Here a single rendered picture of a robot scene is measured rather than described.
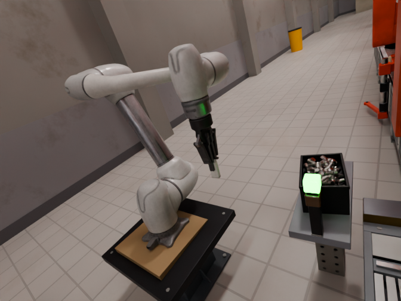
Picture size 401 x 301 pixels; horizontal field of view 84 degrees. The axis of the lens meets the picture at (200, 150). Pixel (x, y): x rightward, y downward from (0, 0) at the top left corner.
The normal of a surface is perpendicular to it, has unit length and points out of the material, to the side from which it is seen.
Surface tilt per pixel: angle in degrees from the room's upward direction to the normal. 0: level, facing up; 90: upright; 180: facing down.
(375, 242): 0
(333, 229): 0
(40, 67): 90
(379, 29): 90
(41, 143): 90
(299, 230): 0
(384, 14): 90
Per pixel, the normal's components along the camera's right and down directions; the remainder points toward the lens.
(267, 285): -0.30, -0.86
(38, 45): 0.77, 0.04
